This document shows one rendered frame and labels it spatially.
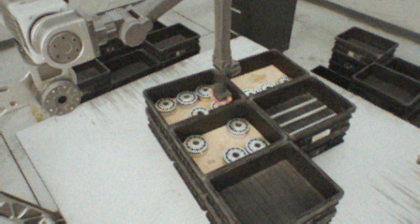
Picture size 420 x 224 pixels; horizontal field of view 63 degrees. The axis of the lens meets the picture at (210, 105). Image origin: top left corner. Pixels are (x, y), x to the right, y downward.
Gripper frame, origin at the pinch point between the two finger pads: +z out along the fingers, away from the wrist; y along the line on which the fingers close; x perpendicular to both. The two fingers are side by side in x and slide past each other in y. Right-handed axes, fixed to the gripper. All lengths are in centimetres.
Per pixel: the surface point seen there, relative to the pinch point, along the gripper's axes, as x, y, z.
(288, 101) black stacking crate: -34.8, -7.1, 4.6
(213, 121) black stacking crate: 8.5, -10.4, -1.3
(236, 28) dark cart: -84, 136, 39
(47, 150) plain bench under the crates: 80, 22, 16
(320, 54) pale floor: -183, 127, 87
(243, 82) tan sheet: -22.3, 16.9, 4.1
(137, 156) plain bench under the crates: 42.6, 0.5, 16.7
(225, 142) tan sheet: 7.0, -19.7, 4.2
